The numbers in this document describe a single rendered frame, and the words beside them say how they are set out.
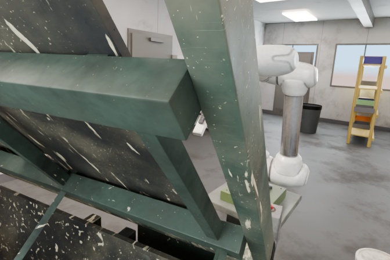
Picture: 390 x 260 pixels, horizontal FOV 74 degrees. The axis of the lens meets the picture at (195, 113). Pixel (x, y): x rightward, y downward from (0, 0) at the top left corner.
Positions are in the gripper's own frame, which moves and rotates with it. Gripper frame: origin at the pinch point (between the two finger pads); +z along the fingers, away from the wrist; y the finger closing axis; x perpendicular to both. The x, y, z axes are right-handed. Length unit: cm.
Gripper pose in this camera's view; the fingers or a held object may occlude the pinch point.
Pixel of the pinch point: (201, 125)
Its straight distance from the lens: 82.0
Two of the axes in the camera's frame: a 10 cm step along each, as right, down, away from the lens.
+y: 2.5, 6.6, 7.1
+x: -9.0, -1.2, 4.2
